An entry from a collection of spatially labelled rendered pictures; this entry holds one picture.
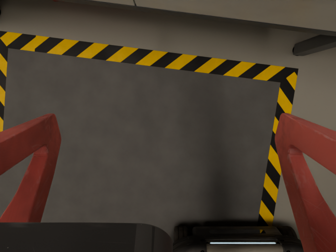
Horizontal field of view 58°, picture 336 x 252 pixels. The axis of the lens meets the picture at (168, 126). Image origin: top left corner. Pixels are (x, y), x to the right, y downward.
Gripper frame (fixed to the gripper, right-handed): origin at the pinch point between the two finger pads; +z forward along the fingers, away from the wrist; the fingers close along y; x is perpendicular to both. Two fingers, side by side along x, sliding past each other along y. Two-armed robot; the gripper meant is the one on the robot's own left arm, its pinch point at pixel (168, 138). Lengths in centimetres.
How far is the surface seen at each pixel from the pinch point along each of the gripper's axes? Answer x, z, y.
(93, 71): 43, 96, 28
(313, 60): 40, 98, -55
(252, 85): 48, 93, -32
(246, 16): 13, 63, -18
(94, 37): 32, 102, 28
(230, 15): 13, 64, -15
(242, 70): 43, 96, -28
